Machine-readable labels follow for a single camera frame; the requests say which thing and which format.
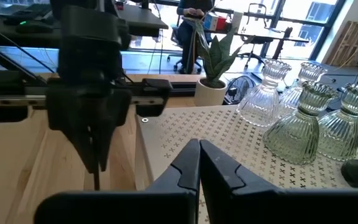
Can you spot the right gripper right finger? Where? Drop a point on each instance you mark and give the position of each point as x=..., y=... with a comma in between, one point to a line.
x=259, y=205

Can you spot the black floor fan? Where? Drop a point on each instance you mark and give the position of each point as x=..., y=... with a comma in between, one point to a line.
x=239, y=90

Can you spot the green ribbed glass candle holder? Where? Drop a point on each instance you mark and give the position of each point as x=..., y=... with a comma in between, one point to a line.
x=294, y=137
x=340, y=133

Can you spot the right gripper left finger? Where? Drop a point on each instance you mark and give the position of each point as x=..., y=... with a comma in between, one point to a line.
x=172, y=205

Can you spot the snake plant in white pot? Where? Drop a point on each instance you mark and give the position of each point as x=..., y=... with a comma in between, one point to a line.
x=210, y=93

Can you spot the black office chair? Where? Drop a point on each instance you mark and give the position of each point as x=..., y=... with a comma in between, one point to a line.
x=258, y=40
x=173, y=37

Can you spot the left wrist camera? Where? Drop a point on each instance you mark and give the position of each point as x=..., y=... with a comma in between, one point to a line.
x=92, y=40

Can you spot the blue white red box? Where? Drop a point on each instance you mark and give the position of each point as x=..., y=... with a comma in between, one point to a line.
x=211, y=21

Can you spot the grey office desk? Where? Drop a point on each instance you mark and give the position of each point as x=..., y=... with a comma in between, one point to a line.
x=145, y=21

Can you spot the clear ribbed glass candle holder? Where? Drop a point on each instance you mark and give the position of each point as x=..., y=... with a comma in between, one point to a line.
x=259, y=102
x=311, y=73

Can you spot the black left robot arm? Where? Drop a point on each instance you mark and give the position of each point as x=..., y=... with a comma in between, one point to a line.
x=73, y=3

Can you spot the dark office desk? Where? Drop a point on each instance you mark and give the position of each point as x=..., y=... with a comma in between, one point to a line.
x=291, y=39

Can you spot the wooden pallet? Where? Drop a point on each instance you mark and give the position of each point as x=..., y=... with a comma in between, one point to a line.
x=350, y=43

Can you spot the black computer mouse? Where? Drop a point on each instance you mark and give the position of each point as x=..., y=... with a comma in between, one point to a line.
x=33, y=27

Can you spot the black aluminium table frame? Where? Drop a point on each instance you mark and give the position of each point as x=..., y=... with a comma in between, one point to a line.
x=183, y=88

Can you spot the white cylindrical container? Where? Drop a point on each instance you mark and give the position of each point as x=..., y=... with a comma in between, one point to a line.
x=237, y=20

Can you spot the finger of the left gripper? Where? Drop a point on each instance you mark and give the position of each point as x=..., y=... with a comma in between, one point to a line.
x=70, y=112
x=113, y=112

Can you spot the white perforated metal shelf riser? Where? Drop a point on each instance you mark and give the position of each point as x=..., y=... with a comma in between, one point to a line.
x=228, y=137

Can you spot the person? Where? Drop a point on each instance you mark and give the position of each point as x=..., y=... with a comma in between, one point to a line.
x=194, y=9

